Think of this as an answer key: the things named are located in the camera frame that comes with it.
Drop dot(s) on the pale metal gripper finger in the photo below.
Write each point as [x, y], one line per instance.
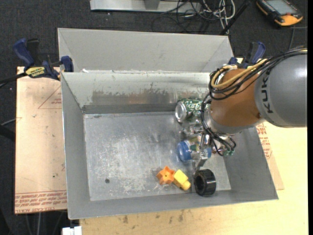
[205, 143]
[200, 164]

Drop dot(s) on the blue drink can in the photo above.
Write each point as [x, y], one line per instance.
[185, 151]

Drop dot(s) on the yellow toy block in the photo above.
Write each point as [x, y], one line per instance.
[181, 179]

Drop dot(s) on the orange star-shaped toy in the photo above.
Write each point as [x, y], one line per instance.
[165, 175]

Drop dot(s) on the green drink can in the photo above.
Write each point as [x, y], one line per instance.
[189, 108]

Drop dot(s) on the grey metal bin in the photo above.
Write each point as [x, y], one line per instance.
[127, 150]

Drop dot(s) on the brown cardboard board red print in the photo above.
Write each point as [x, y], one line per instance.
[39, 136]

